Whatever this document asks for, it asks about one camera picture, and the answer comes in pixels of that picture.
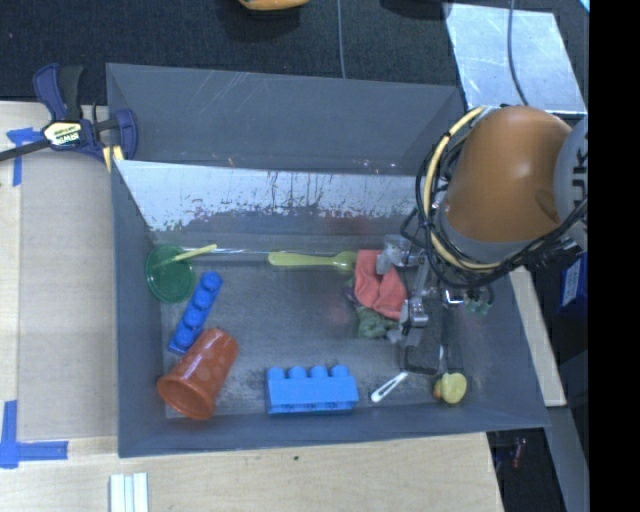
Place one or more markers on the orange plastic cup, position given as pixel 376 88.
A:
pixel 200 372

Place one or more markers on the yellow-green straw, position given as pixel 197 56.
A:
pixel 196 252

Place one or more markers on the yellow-green plastic spoon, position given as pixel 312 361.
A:
pixel 305 259

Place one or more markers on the olive green toy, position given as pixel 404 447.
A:
pixel 372 325

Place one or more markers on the orange-red cloth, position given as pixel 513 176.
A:
pixel 375 285

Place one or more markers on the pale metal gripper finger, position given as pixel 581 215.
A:
pixel 414 314
pixel 395 254

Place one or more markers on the yellow rubber duck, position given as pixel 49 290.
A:
pixel 452 388

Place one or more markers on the long narrow blue stud block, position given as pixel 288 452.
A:
pixel 197 310

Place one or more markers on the black flat rectangle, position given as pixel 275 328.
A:
pixel 422 361

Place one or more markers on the grey metal bin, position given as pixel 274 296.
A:
pixel 300 325

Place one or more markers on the wide blue toy brick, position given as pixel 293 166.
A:
pixel 312 392

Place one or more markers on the green round plastic lid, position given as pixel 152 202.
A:
pixel 167 280

